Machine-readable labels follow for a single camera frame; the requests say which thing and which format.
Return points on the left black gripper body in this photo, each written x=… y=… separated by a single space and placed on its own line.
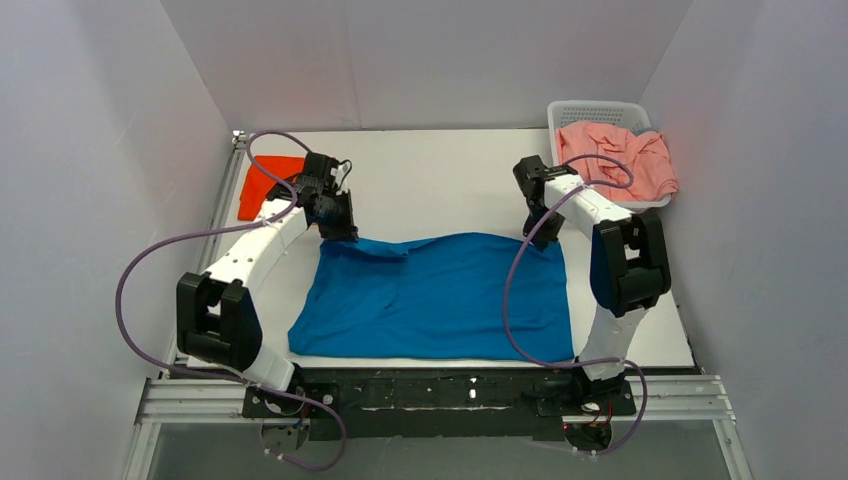
x=337 y=221

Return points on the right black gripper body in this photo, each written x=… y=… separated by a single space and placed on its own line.
x=542 y=229

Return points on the blue t shirt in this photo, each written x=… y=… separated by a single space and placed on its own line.
x=461 y=296

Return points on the white plastic basket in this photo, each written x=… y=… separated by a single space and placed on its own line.
x=622 y=114

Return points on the folded orange t shirt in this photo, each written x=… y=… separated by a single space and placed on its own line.
x=257 y=184

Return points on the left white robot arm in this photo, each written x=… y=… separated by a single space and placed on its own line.
x=216 y=319

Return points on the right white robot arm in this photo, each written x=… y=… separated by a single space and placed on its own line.
x=628 y=266

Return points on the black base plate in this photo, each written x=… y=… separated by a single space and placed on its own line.
x=446 y=402

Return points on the aluminium frame rail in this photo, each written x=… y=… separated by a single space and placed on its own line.
x=183 y=399

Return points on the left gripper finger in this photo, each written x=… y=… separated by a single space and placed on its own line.
x=346 y=216
x=337 y=231

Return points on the pink t shirt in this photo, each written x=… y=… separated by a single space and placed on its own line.
x=630 y=167

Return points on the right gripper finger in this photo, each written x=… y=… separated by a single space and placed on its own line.
x=548 y=233
x=529 y=228

